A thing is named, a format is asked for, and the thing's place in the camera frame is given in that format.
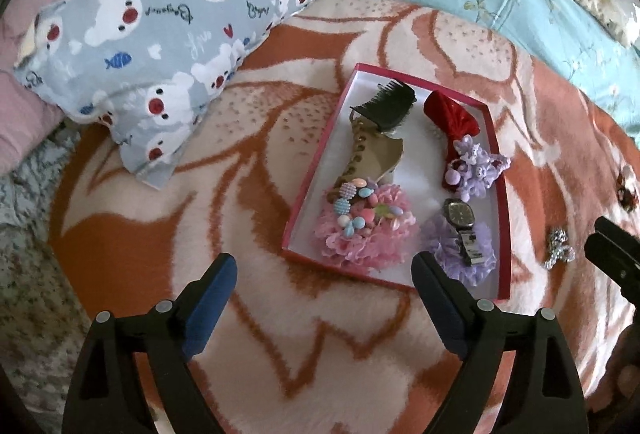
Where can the brown hair claw clip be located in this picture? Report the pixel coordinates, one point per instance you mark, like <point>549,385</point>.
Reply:
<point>365,149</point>

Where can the rhinestone bow hair clip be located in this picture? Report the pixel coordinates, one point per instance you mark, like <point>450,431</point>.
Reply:
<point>557,246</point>

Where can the grey bear print pillow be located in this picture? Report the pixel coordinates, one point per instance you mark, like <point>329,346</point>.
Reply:
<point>150,49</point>

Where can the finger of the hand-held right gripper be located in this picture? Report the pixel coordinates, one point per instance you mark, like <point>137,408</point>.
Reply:
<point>617,254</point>

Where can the orange and white flower blanket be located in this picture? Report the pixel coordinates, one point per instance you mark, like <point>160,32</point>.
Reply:
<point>300,339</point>

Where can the black hair claw clip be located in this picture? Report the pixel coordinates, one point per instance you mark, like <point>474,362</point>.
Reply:
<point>385,107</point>

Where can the silver wrist watch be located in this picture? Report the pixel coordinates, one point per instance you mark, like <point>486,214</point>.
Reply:
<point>457,213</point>

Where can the red bow hair clip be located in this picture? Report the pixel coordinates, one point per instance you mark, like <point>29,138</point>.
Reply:
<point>447,117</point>

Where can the pink-rimmed white box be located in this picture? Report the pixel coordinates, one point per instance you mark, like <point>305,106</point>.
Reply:
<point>415,174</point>

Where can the purple frilly scrunchie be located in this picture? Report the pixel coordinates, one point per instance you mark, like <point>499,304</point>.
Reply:
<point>437,239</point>

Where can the grey floral bed sheet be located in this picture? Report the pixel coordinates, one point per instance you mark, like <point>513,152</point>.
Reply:
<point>30,264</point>

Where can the pastel beaded hair clip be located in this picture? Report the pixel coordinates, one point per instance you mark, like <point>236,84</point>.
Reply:
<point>362,194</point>

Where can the pink frilly scrunchie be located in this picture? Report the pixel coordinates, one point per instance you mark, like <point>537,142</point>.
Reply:
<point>370,246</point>

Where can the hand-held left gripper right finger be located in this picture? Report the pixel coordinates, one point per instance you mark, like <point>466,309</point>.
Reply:
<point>440,304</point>

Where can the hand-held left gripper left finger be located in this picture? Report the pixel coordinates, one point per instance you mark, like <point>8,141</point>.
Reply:
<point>210,309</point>

